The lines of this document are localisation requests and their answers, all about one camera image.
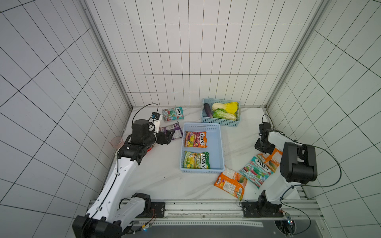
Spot purple candy bag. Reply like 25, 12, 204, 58
159, 123, 183, 140

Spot orange candy bag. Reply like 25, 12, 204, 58
258, 148, 282, 172

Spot pink yellow Fox's candy bag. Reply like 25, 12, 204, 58
184, 131, 207, 148

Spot large light blue basket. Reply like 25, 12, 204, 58
180, 123, 225, 174

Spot green Fox's candy bag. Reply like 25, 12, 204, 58
183, 151, 211, 170

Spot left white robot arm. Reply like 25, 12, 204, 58
72, 119, 175, 238

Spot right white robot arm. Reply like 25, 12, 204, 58
255, 129, 318, 217

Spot small teal basket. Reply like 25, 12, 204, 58
201, 98, 241, 127

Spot teal red Fox's candy bag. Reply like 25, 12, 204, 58
239, 156, 273, 189

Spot clear pink plastic cup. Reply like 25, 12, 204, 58
110, 136, 125, 150

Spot yellow toy cabbage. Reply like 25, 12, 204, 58
212, 102, 239, 114

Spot orange snack bag front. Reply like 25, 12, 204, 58
214, 168, 248, 200

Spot green toy cabbage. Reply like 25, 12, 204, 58
213, 109, 237, 121

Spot purple toy eggplant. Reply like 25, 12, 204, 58
204, 103, 213, 118

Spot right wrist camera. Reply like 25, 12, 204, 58
259, 122, 272, 134

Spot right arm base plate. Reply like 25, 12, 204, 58
240, 201, 284, 218

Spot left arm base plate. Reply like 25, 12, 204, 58
147, 202, 166, 218

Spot aluminium mounting rail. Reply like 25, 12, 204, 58
152, 200, 324, 222

